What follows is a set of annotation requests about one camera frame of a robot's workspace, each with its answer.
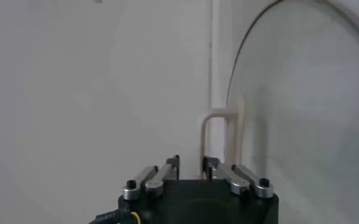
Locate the round glass lid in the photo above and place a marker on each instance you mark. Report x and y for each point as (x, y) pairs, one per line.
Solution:
(304, 106)

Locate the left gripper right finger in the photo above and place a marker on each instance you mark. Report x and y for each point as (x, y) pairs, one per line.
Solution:
(237, 181)

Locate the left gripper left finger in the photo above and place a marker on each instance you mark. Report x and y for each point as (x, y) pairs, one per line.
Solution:
(154, 182)

